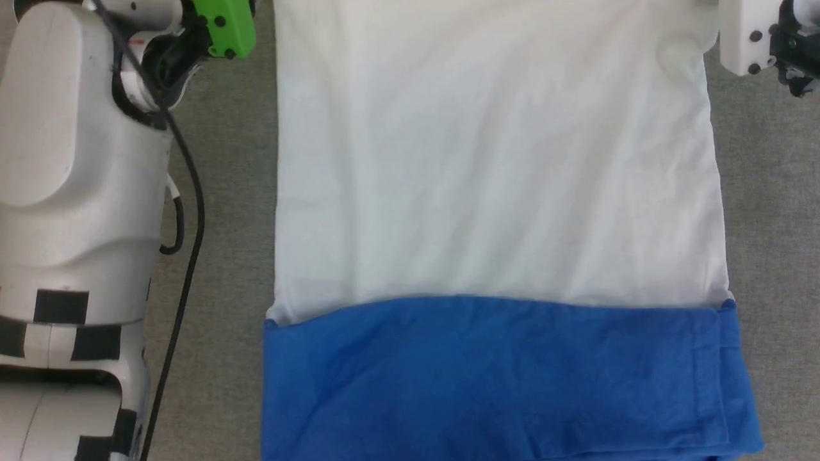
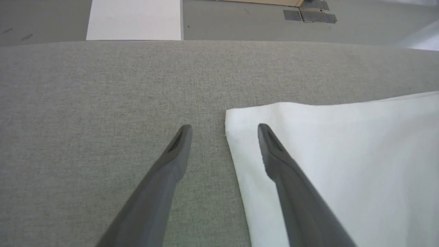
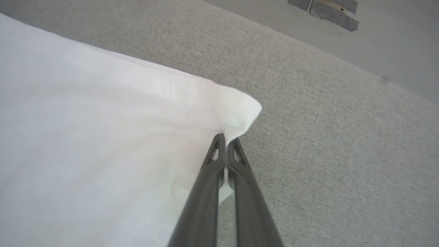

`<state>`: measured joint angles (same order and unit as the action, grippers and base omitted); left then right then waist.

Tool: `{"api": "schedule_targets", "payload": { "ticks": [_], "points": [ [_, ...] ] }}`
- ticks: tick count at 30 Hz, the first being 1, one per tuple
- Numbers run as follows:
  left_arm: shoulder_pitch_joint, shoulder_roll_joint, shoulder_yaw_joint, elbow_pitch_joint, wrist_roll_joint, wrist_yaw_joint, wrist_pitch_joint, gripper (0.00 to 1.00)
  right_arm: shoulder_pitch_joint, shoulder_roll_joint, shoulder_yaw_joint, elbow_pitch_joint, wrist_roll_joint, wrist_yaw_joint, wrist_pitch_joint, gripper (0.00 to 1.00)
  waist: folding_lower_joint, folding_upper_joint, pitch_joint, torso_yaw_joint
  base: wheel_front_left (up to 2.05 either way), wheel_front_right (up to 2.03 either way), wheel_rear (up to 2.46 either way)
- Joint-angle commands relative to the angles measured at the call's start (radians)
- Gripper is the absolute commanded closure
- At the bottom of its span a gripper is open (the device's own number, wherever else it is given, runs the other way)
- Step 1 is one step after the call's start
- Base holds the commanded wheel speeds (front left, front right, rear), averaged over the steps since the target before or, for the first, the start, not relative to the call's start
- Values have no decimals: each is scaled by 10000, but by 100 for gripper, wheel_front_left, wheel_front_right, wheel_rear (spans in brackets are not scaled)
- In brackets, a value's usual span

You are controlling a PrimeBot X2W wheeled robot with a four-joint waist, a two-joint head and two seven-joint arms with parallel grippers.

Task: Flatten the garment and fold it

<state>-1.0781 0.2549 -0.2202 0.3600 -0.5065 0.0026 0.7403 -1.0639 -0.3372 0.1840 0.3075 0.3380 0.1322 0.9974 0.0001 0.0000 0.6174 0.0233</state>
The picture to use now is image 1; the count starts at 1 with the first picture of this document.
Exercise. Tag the white and blue t-shirt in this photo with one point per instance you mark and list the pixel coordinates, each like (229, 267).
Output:
(487, 192)

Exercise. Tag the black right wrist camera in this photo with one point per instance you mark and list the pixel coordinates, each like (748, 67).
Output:
(794, 45)

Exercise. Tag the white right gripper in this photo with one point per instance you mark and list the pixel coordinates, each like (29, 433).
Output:
(746, 32)

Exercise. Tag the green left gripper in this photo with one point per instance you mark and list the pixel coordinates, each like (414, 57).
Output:
(227, 25)

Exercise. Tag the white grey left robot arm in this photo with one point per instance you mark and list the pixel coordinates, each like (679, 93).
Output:
(64, 160)

